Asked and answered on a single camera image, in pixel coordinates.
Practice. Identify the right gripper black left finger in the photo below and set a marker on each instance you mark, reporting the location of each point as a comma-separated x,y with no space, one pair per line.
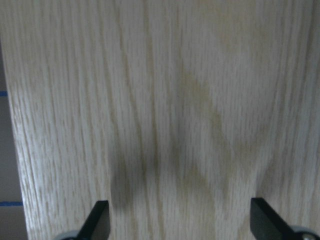
97,226

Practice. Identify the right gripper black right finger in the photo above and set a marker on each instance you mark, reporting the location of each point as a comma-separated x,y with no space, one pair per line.
266,224

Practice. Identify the light wooden drawer cabinet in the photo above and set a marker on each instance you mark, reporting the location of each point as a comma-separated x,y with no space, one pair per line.
177,112

